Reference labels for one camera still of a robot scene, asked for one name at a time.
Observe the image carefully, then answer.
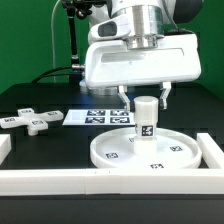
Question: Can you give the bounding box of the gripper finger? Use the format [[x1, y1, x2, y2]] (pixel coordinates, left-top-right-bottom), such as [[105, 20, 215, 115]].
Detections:
[[118, 86, 130, 111], [159, 82, 171, 110]]

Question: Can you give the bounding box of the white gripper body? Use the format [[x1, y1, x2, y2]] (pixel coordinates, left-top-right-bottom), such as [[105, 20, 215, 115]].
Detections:
[[85, 34, 201, 88]]

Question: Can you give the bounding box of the white round table top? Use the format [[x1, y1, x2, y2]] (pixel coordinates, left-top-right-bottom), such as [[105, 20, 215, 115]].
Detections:
[[90, 127, 202, 170]]

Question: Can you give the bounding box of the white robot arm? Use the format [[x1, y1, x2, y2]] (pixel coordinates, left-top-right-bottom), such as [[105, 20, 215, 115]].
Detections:
[[85, 0, 204, 109]]

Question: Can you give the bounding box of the white marker sheet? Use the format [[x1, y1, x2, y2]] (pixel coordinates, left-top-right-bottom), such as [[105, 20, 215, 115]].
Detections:
[[63, 109, 135, 126]]

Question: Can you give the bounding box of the white obstacle fence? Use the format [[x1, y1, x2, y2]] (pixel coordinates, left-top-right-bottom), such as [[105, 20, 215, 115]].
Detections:
[[0, 133, 224, 196]]

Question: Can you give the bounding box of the white cross-shaped table base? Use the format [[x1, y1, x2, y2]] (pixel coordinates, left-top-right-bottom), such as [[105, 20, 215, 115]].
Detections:
[[0, 108, 64, 136]]

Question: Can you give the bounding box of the black cable bundle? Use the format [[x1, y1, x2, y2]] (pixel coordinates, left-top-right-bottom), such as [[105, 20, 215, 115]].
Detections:
[[30, 65, 85, 84]]

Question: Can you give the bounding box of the white cable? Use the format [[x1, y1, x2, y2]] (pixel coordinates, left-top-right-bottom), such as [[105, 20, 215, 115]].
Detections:
[[50, 0, 63, 84]]

